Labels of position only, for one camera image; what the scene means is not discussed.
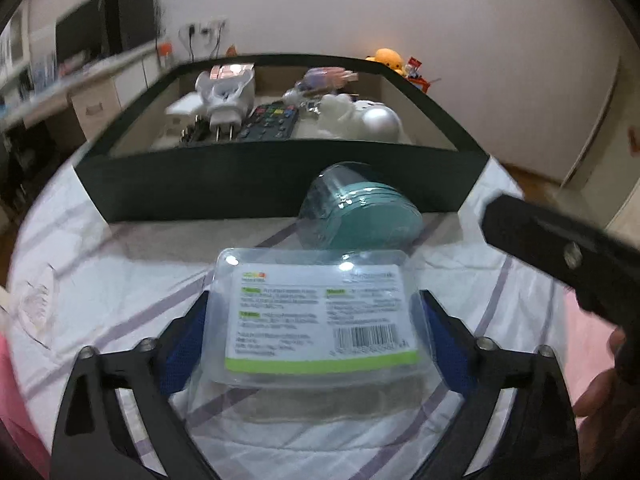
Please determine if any silver ball ornament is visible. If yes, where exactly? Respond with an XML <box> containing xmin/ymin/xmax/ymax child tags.
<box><xmin>361</xmin><ymin>105</ymin><xmax>405</xmax><ymax>142</ymax></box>

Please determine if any white plug adapter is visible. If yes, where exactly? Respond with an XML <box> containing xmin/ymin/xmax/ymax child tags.
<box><xmin>195</xmin><ymin>67</ymin><xmax>257</xmax><ymax>142</ymax></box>

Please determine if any orange plush toy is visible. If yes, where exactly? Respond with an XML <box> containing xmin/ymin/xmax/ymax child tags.
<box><xmin>365</xmin><ymin>48</ymin><xmax>407</xmax><ymax>77</ymax></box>

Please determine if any white wall outlet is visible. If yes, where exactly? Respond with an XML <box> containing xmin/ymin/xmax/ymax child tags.
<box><xmin>187</xmin><ymin>17</ymin><xmax>228</xmax><ymax>36</ymax></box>

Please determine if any white charger block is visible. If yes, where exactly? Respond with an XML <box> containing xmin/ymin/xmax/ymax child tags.
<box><xmin>165</xmin><ymin>95</ymin><xmax>206</xmax><ymax>117</ymax></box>

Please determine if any white drawer unit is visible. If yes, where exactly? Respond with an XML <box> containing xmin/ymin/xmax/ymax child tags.
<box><xmin>67</xmin><ymin>80</ymin><xmax>123</xmax><ymax>143</ymax></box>

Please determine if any pink white block figure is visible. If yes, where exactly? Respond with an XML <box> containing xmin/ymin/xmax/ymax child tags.
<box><xmin>300</xmin><ymin>66</ymin><xmax>358</xmax><ymax>93</ymax></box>

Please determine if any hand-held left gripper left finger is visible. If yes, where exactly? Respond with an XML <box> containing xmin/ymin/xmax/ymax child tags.
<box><xmin>49</xmin><ymin>290</ymin><xmax>221</xmax><ymax>480</ymax></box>

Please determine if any black computer monitor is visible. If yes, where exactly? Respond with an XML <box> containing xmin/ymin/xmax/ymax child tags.
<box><xmin>54</xmin><ymin>0</ymin><xmax>108</xmax><ymax>68</ymax></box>

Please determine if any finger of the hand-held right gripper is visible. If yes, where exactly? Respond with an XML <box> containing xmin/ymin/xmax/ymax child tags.
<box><xmin>481</xmin><ymin>194</ymin><xmax>640</xmax><ymax>332</ymax></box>

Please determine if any white ceramic figurine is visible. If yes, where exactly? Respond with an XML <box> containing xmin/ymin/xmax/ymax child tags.
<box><xmin>317</xmin><ymin>94</ymin><xmax>366</xmax><ymax>138</ymax></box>

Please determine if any dark green cardboard box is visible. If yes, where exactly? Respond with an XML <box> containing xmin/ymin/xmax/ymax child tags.
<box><xmin>74</xmin><ymin>52</ymin><xmax>491</xmax><ymax>224</ymax></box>

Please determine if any black power cable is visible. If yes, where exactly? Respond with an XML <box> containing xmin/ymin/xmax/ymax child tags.
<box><xmin>177</xmin><ymin>25</ymin><xmax>223</xmax><ymax>61</ymax></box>

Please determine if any clear plastic case green label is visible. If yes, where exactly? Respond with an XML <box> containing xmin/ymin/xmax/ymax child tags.
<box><xmin>200</xmin><ymin>247</ymin><xmax>435</xmax><ymax>391</ymax></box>

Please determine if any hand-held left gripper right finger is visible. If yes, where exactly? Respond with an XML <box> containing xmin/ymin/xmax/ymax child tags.
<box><xmin>419</xmin><ymin>289</ymin><xmax>583</xmax><ymax>480</ymax></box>

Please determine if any rose gold metal jar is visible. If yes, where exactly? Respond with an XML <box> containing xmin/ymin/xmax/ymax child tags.
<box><xmin>209</xmin><ymin>62</ymin><xmax>255</xmax><ymax>81</ymax></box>

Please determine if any person's right hand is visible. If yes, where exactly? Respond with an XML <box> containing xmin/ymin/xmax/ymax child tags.
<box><xmin>572</xmin><ymin>329</ymin><xmax>630</xmax><ymax>418</ymax></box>

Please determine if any red toy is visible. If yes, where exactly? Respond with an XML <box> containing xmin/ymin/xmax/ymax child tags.
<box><xmin>404</xmin><ymin>56</ymin><xmax>441</xmax><ymax>93</ymax></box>

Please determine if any clear teal plastic container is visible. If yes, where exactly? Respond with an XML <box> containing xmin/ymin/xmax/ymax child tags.
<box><xmin>297</xmin><ymin>161</ymin><xmax>425</xmax><ymax>252</ymax></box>

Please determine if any pink blanket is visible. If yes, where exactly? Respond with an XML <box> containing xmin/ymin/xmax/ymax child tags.
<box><xmin>0</xmin><ymin>330</ymin><xmax>56</xmax><ymax>480</ymax></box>

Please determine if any black remote control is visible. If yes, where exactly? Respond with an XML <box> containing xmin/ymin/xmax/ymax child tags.
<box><xmin>235</xmin><ymin>102</ymin><xmax>301</xmax><ymax>142</ymax></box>

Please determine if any white desk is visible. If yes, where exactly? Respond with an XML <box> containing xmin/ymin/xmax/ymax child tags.
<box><xmin>0</xmin><ymin>40</ymin><xmax>166</xmax><ymax>131</ymax></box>

